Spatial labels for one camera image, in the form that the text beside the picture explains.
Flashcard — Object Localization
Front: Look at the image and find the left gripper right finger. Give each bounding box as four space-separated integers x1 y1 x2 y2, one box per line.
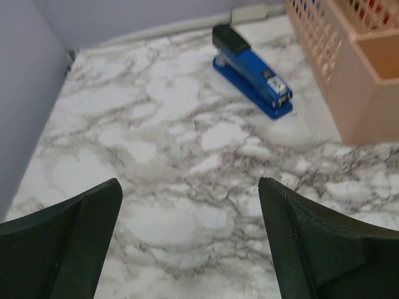
258 178 398 298

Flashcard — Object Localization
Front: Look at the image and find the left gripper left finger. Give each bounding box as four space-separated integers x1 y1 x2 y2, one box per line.
1 178 122 299

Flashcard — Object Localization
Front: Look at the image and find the peach desk organizer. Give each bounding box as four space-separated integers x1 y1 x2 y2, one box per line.
285 1 398 145

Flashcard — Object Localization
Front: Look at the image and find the blue black stapler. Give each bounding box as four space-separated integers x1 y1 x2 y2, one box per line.
212 24 293 119

